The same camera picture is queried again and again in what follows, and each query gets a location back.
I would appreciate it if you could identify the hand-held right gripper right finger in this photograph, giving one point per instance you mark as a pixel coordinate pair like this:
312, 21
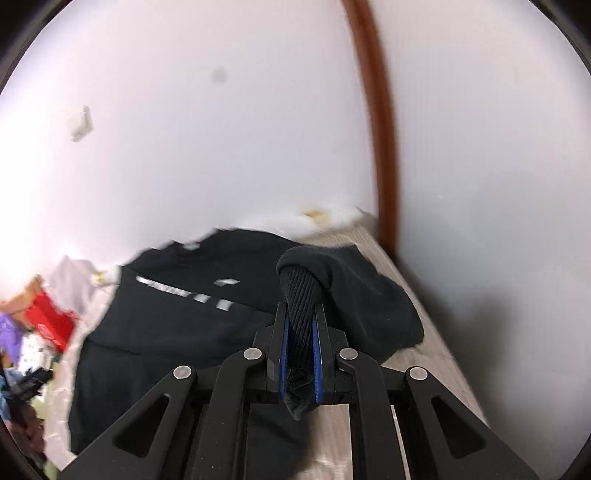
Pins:
316, 360

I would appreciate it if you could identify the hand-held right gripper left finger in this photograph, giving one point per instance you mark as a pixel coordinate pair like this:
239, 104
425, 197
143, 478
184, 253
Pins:
282, 355

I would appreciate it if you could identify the black sweatshirt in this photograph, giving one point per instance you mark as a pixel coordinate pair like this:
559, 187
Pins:
184, 332

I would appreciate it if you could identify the striped quilted mattress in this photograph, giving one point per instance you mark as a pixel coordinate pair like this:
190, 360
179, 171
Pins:
443, 369

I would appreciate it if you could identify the white plastic bag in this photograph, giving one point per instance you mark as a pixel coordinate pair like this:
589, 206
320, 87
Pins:
74, 281

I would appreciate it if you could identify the red paper bag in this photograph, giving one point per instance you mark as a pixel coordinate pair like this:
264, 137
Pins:
46, 318

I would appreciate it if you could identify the brown wooden trim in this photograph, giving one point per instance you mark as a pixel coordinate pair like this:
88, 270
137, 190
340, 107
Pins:
378, 115

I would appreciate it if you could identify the dark cloth pile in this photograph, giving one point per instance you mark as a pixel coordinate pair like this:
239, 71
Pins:
25, 392

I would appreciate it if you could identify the brown cardboard piece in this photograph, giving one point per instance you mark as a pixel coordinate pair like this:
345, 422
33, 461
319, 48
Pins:
23, 300

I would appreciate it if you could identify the purple cloth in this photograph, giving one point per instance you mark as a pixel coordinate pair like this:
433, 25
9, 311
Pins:
10, 339

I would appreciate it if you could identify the white wall sticker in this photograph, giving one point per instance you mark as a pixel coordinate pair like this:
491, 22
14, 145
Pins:
81, 123

